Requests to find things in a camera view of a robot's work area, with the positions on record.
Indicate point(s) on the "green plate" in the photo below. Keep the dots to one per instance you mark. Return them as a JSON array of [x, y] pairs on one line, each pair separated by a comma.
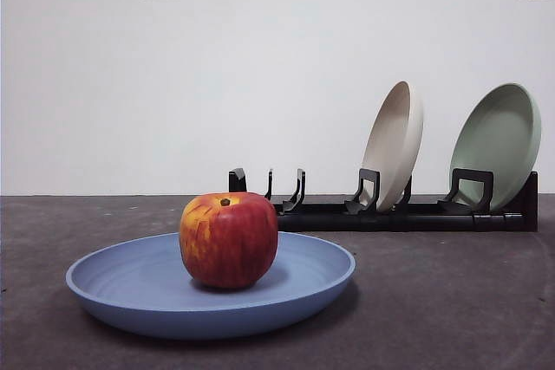
[[493, 140]]

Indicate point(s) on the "beige plate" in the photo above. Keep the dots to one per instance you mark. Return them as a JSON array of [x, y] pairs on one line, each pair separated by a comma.
[[395, 149]]

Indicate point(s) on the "blue plate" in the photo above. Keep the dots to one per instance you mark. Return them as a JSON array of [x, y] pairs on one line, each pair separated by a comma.
[[130, 296]]

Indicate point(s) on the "red yellow apple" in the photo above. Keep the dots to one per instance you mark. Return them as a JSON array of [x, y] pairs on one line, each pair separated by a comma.
[[227, 244]]

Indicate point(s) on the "black plate rack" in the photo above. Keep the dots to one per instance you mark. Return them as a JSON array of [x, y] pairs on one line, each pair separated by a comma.
[[390, 222]]

